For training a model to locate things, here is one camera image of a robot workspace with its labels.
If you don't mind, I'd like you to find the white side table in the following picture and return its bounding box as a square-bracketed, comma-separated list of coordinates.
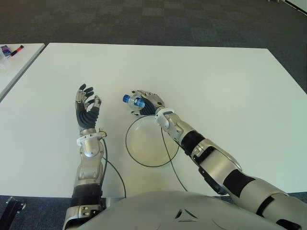
[0, 43, 46, 101]

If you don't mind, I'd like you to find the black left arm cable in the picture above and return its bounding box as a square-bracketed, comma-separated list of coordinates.
[100, 137, 127, 198]

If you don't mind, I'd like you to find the black metal stand frame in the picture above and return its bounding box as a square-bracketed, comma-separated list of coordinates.
[0, 196, 27, 230]

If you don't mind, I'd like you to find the red marker pen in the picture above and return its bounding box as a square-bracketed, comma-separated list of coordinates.
[10, 44, 25, 57]

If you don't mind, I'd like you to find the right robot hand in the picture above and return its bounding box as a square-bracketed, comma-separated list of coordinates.
[130, 90, 166, 116]

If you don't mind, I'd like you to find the white plate black rim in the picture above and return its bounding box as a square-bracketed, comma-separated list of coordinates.
[125, 114, 180, 168]

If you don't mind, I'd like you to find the white right wrist camera ring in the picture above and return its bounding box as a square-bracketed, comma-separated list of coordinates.
[154, 108, 175, 125]

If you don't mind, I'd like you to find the white left wrist camera ring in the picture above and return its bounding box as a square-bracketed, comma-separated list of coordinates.
[76, 133, 108, 146]

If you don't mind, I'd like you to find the clear water bottle blue cap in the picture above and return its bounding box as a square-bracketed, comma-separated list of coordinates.
[122, 94, 146, 115]

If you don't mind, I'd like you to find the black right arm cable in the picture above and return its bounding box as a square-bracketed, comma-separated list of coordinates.
[160, 129, 189, 192]

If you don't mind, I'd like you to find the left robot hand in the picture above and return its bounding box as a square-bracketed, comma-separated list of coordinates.
[74, 83, 103, 132]

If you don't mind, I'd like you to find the blue white small pack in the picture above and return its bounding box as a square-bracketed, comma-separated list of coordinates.
[0, 45, 12, 57]

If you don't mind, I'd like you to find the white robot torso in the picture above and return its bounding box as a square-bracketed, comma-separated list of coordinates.
[76, 190, 295, 230]

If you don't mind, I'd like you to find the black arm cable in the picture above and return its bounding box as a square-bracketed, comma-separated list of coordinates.
[160, 129, 189, 192]
[100, 137, 127, 198]

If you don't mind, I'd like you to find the white wrist camera ring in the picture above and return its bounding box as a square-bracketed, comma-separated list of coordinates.
[154, 108, 175, 125]
[76, 133, 108, 146]

